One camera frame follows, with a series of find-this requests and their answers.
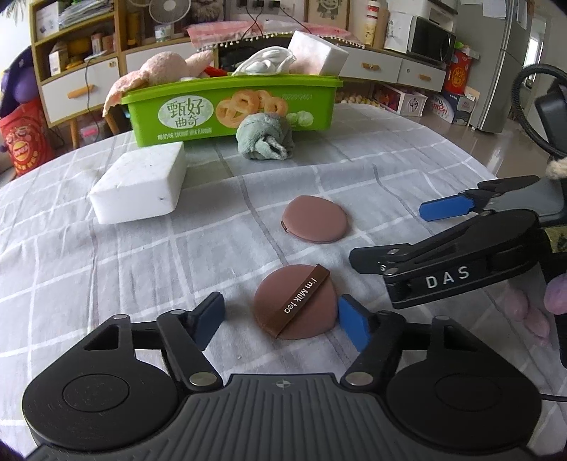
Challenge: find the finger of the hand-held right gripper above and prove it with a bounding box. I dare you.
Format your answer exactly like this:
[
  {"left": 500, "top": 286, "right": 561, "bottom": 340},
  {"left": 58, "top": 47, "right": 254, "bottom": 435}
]
[
  {"left": 349, "top": 208, "right": 545, "bottom": 276},
  {"left": 419, "top": 176, "right": 539, "bottom": 221}
]

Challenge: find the pink plush toy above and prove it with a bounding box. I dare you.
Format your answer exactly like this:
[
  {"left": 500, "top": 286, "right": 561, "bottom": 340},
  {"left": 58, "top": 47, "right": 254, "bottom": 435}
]
[{"left": 103, "top": 52, "right": 214, "bottom": 118}]

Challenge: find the stack of papers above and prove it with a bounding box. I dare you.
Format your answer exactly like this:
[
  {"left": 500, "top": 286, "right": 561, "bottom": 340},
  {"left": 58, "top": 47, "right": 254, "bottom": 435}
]
[{"left": 60, "top": 0, "right": 117, "bottom": 28}]

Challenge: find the white drawer wooden handle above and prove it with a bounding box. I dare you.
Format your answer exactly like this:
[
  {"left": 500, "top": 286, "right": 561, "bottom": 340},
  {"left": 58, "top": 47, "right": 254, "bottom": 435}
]
[{"left": 40, "top": 60, "right": 121, "bottom": 125}]

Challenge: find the yellow white bottle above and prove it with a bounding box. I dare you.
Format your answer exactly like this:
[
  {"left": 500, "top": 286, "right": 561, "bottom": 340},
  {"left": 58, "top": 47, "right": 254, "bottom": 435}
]
[{"left": 364, "top": 0, "right": 382, "bottom": 46}]

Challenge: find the yellow egg tray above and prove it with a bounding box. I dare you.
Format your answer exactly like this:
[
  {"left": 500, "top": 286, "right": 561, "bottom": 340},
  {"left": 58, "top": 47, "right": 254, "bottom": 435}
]
[{"left": 339, "top": 91, "right": 382, "bottom": 107}]

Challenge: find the red printed bag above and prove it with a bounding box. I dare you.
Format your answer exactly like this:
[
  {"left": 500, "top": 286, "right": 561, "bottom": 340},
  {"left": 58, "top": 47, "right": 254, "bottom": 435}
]
[{"left": 0, "top": 98, "right": 56, "bottom": 177}]

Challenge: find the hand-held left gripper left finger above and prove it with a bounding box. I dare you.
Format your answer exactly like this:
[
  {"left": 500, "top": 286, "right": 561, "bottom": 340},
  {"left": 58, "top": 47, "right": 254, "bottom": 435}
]
[{"left": 82, "top": 291, "right": 226, "bottom": 391}]

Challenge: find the white sponge block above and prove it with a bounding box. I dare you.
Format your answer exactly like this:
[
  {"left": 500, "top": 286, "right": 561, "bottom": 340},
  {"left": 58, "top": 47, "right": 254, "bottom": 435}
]
[
  {"left": 90, "top": 143, "right": 187, "bottom": 224},
  {"left": 287, "top": 30, "right": 349, "bottom": 77}
]

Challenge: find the white desk fan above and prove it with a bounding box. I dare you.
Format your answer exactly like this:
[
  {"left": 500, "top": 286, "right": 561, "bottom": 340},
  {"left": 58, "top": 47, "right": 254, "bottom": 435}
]
[{"left": 148, "top": 0, "right": 183, "bottom": 24}]

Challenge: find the plain brown powder puff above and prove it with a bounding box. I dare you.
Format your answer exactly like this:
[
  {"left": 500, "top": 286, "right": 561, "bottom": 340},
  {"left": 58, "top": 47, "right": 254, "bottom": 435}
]
[{"left": 282, "top": 195, "right": 349, "bottom": 244}]

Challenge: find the framed cartoon picture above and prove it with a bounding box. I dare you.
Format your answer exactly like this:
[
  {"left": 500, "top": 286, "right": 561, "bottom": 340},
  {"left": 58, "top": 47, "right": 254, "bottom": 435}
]
[{"left": 305, "top": 0, "right": 348, "bottom": 27}]

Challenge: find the pink fringed cloth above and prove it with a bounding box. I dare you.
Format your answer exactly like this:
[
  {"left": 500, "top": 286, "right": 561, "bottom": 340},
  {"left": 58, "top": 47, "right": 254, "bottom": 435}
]
[{"left": 186, "top": 22, "right": 366, "bottom": 49}]

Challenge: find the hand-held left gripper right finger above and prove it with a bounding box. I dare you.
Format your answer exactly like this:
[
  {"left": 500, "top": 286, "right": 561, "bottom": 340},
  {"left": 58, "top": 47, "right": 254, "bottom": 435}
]
[{"left": 337, "top": 295, "right": 481, "bottom": 388}]

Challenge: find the white printer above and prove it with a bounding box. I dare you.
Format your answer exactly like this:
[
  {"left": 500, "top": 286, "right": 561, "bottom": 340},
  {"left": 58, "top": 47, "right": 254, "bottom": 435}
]
[{"left": 416, "top": 0, "right": 461, "bottom": 26}]

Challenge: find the wooden shelf cabinet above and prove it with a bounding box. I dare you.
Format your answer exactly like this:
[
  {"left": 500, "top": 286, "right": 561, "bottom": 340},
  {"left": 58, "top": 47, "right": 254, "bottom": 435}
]
[{"left": 29, "top": 0, "right": 222, "bottom": 149}]

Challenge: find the black white microwave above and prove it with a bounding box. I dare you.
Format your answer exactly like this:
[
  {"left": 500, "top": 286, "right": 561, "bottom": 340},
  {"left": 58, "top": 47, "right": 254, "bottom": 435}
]
[{"left": 406, "top": 15, "right": 457, "bottom": 67}]

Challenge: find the brown powder puff with band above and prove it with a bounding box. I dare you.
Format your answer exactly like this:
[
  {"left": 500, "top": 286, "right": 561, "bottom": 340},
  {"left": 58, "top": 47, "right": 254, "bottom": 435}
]
[{"left": 253, "top": 263, "right": 338, "bottom": 340}]

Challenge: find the purple plush toy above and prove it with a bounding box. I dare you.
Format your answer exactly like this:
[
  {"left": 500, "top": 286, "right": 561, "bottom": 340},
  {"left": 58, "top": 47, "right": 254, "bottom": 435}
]
[{"left": 0, "top": 44, "right": 38, "bottom": 118}]

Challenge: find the green plastic cookie box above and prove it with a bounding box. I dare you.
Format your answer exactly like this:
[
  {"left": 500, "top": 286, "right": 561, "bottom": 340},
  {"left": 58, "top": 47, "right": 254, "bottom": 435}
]
[{"left": 120, "top": 74, "right": 344, "bottom": 148}]

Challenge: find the grey green towel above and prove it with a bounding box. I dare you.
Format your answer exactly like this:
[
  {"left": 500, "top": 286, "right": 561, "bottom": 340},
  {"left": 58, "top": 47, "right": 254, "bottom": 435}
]
[{"left": 236, "top": 112, "right": 293, "bottom": 161}]

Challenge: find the grey checked tablecloth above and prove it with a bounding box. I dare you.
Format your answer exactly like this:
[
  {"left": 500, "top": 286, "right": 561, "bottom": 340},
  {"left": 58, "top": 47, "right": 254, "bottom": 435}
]
[{"left": 0, "top": 100, "right": 567, "bottom": 444}]

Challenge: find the grey refrigerator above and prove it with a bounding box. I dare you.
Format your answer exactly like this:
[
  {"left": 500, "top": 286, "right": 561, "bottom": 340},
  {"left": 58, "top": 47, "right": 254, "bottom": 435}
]
[{"left": 465, "top": 0, "right": 551, "bottom": 134}]

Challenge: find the black corrugated cable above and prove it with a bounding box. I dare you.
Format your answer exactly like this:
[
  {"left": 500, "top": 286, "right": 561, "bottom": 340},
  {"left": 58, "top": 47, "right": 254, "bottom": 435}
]
[{"left": 513, "top": 63, "right": 567, "bottom": 158}]

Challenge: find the low wooden tv cabinet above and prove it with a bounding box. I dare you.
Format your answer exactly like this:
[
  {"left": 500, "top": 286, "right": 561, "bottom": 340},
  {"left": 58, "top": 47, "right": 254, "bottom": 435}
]
[{"left": 341, "top": 44, "right": 448, "bottom": 92}]

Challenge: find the white printed carton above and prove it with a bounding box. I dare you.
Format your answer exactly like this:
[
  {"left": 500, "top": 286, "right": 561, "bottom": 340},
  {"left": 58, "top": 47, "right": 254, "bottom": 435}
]
[{"left": 396, "top": 84, "right": 428, "bottom": 117}]

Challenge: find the pale pink soft object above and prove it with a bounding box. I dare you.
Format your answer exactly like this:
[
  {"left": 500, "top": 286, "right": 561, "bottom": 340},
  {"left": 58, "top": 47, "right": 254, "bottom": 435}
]
[{"left": 503, "top": 284, "right": 552, "bottom": 349}]

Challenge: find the red gift box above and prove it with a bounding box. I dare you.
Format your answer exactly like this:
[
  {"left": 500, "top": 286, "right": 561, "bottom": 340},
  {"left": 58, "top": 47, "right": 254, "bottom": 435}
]
[{"left": 443, "top": 49, "right": 472, "bottom": 96}]

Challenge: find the person's right hand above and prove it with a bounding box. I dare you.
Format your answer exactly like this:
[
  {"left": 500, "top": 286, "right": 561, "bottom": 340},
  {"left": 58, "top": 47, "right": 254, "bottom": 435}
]
[{"left": 548, "top": 274, "right": 567, "bottom": 315}]

